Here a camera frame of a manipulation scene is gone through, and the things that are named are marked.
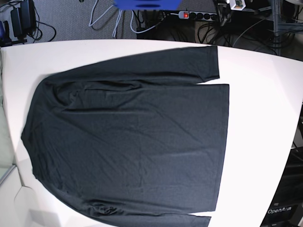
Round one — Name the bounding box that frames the dark navy long-sleeve shirt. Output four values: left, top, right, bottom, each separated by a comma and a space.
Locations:
21, 46, 230, 227

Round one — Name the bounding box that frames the black box left background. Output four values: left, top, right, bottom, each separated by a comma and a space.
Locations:
10, 0, 36, 39

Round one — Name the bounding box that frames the black OpenArm case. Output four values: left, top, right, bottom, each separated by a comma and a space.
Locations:
261, 147, 303, 227

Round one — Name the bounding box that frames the light grey cable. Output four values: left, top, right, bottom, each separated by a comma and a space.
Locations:
88, 0, 166, 38

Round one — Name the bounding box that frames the white power strip red switch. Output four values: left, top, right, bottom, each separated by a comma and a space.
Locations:
177, 11, 218, 22

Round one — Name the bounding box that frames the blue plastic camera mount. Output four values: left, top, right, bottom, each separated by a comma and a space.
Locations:
114, 0, 181, 10

